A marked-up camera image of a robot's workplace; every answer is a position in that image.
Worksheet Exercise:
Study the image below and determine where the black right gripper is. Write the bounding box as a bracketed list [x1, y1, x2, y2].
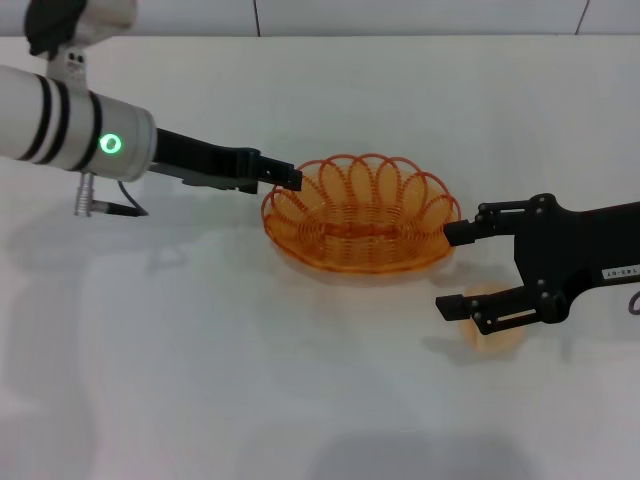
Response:
[435, 193, 640, 337]

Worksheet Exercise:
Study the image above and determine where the pale bread bun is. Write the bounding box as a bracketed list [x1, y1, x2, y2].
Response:
[458, 283, 527, 356]

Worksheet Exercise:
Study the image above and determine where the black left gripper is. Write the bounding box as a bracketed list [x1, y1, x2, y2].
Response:
[148, 126, 305, 195]

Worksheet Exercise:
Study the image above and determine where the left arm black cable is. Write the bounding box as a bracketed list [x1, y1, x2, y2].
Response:
[73, 172, 151, 218]

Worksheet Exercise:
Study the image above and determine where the orange wire basket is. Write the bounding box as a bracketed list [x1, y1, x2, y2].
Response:
[261, 153, 463, 276]

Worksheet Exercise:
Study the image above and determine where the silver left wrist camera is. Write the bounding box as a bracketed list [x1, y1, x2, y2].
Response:
[24, 0, 137, 62]

